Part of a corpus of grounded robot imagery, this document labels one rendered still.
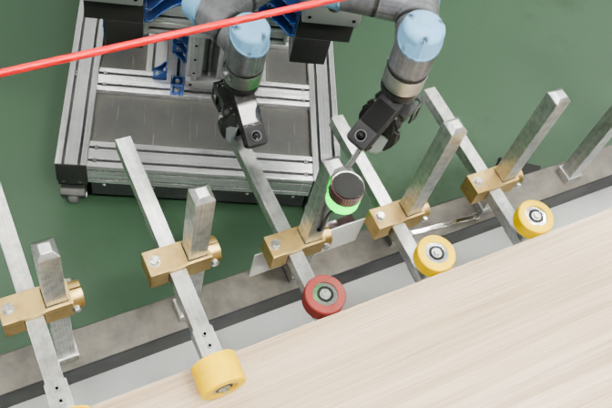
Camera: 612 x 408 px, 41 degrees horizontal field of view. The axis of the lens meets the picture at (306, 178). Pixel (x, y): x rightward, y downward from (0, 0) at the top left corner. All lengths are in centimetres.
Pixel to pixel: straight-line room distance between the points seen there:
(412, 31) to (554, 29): 223
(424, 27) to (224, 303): 72
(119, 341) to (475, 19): 221
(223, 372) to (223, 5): 67
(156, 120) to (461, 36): 135
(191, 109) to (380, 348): 129
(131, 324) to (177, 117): 101
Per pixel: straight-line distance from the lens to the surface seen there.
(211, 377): 138
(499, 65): 331
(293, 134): 258
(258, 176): 170
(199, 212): 132
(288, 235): 162
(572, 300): 172
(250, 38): 149
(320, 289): 155
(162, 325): 170
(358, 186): 140
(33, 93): 290
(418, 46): 136
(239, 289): 175
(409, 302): 158
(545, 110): 170
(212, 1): 157
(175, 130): 254
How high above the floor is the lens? 228
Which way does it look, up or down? 56 degrees down
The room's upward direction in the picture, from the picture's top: 18 degrees clockwise
